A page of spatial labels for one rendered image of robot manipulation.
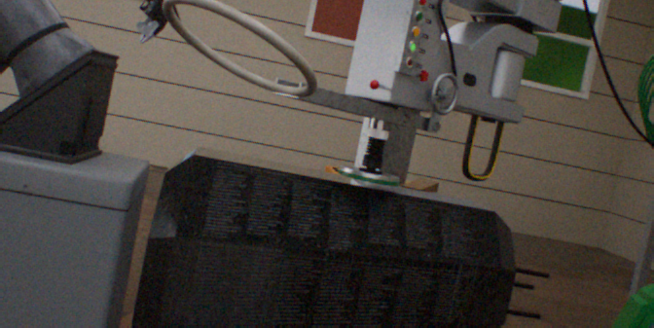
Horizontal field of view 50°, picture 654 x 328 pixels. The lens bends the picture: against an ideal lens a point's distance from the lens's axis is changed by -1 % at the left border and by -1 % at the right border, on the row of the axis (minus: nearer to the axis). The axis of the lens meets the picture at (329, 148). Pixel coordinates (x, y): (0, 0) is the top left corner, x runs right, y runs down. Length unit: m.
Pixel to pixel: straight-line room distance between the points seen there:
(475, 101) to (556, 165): 7.00
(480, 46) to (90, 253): 1.73
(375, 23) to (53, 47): 1.22
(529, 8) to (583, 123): 6.95
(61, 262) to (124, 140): 7.25
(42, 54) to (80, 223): 0.36
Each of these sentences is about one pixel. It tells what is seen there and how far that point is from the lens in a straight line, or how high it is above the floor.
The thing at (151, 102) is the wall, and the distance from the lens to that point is 8.63.
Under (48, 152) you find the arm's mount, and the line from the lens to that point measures 1.52.
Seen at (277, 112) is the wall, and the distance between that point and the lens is 8.64.
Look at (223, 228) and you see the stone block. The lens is 2.28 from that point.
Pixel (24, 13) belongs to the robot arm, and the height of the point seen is 1.13.
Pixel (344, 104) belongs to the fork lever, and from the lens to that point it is 2.25.
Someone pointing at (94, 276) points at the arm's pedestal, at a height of 0.65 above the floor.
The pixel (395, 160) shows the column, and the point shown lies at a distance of 3.44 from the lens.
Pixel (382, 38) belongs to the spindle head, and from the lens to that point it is 2.41.
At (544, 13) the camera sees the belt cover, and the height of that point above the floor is 1.62.
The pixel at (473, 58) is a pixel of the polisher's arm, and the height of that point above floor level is 1.36.
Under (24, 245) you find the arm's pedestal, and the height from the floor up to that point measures 0.69.
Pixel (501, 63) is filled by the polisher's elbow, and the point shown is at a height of 1.38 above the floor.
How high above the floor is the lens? 1.06
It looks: 3 degrees down
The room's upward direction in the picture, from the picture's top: 12 degrees clockwise
